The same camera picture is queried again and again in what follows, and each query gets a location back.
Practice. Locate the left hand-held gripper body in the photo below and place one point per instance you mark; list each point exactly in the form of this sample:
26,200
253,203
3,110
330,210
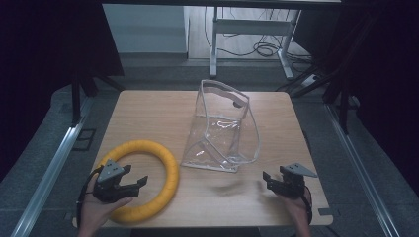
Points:
110,189

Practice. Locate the clear plastic zipper bag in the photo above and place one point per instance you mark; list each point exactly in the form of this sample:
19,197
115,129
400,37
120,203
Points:
219,131

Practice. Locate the person's right hand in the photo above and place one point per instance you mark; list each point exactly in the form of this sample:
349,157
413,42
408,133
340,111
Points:
298,210

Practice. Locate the aluminium floor rail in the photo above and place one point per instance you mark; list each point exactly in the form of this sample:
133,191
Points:
49,171
359,164

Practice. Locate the dark curtain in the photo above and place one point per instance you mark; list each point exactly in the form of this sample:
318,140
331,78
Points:
39,65
382,65

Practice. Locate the white power strip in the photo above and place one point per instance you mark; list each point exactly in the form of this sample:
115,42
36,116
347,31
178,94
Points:
310,80

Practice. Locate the person's left hand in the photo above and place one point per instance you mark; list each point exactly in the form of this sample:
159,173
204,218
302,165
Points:
95,210

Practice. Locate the white metal desk frame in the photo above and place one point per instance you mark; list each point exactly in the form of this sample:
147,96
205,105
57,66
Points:
250,27

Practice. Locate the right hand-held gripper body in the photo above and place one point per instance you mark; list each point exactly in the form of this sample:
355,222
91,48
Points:
291,182

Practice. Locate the black metal stand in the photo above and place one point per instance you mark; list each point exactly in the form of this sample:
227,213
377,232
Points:
76,98
342,105

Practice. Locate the white cabinet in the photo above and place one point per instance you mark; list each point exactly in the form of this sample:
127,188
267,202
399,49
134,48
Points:
145,29

